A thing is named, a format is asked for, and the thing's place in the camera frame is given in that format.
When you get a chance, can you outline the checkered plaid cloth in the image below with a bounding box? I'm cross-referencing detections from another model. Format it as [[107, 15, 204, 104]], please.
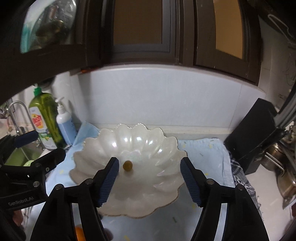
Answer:
[[229, 152, 262, 216]]

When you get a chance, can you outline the dark grape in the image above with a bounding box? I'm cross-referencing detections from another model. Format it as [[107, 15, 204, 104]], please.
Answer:
[[104, 228, 113, 241]]

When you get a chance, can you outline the tall chrome faucet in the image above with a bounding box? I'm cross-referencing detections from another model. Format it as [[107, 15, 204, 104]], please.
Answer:
[[1, 100, 36, 136]]

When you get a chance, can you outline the black knife block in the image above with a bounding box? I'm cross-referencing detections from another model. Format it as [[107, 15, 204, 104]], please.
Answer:
[[224, 98, 285, 175]]

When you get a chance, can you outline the person's hand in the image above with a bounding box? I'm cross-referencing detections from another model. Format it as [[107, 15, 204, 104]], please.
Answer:
[[13, 210, 27, 240]]

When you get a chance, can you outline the white scalloped ceramic bowl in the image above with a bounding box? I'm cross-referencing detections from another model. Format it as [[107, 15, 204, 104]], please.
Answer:
[[69, 123, 187, 218]]

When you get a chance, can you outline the stainless steel pot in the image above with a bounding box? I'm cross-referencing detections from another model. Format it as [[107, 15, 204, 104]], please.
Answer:
[[261, 143, 295, 209]]

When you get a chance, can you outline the blue pump soap bottle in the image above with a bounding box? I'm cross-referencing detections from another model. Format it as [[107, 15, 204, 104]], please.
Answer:
[[55, 97, 77, 146]]

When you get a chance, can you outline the small olive green fruit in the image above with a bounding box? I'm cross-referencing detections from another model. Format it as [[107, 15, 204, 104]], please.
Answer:
[[123, 160, 133, 172]]

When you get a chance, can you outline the green dish soap bottle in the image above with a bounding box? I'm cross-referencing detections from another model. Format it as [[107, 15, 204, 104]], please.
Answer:
[[29, 86, 66, 150]]

